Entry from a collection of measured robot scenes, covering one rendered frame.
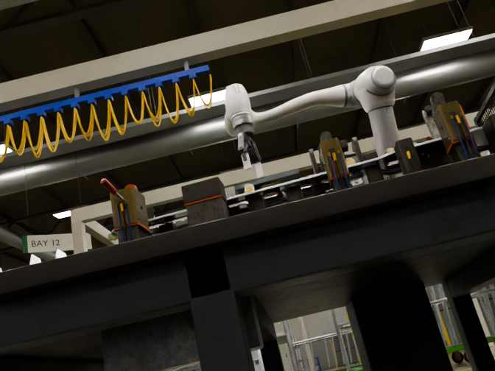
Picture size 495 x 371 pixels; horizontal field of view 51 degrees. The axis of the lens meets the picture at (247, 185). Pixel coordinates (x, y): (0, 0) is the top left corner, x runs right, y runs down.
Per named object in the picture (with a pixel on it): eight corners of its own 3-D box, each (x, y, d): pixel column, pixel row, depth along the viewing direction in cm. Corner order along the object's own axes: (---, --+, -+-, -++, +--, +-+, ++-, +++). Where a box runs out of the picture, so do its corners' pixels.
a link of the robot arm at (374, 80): (419, 244, 221) (444, 245, 200) (384, 252, 219) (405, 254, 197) (380, 71, 227) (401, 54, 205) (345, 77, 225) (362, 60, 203)
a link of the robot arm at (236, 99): (254, 108, 219) (251, 123, 231) (246, 77, 224) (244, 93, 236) (229, 112, 217) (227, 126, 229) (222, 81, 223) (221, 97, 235)
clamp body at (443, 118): (484, 216, 133) (437, 101, 145) (474, 227, 144) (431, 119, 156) (510, 210, 132) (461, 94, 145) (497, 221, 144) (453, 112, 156)
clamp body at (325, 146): (350, 252, 139) (317, 138, 151) (350, 260, 150) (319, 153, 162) (375, 246, 139) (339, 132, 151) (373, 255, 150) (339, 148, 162)
